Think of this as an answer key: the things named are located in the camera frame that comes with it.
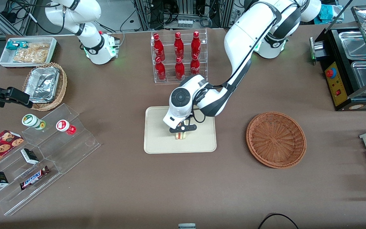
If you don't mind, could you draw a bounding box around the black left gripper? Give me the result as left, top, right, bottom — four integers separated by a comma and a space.
169, 124, 197, 136

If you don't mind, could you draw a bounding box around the aluminium foil tray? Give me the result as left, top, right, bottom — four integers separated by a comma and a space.
24, 66, 60, 103

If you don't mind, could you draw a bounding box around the cream plastic tray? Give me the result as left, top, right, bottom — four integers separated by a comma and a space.
144, 105, 217, 154

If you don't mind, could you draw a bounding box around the oval tan wicker basket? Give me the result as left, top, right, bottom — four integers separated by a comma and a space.
22, 62, 68, 111

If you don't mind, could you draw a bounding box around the round brown wicker basket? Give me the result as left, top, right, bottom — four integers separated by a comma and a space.
246, 111, 307, 169

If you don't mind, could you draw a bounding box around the green label yogurt cup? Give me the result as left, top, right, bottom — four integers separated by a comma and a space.
22, 114, 46, 130

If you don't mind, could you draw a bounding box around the white rectangular snack bin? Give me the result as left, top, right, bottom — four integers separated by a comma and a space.
0, 37, 58, 68

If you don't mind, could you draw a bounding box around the clear bag of crackers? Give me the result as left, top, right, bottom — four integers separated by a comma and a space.
13, 43, 51, 63

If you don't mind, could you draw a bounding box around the clear acrylic bottle rack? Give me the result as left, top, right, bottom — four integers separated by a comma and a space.
151, 29, 208, 84

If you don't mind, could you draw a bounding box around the red label yogurt cup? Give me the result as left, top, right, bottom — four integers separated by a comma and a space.
56, 119, 77, 135

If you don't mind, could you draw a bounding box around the teal snack packet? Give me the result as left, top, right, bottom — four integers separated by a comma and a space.
6, 41, 28, 51

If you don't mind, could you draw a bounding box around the red cola bottle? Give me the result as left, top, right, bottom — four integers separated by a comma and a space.
155, 57, 166, 81
190, 53, 200, 77
174, 32, 184, 59
153, 33, 166, 59
175, 57, 185, 80
191, 31, 201, 57

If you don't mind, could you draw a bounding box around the clear acrylic stepped display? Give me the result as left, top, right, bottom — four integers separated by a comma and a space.
0, 103, 101, 216

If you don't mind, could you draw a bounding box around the Snickers chocolate bar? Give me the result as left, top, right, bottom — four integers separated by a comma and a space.
19, 166, 50, 191

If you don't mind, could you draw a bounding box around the black food warmer case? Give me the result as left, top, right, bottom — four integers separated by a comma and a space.
309, 5, 366, 111

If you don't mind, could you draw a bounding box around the teal plastic bag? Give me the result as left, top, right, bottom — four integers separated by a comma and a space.
316, 4, 344, 24

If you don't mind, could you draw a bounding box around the aluminium frame rack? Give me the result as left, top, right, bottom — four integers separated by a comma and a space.
132, 0, 234, 31

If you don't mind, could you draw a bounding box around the black cable loop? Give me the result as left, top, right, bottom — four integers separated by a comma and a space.
258, 213, 299, 229

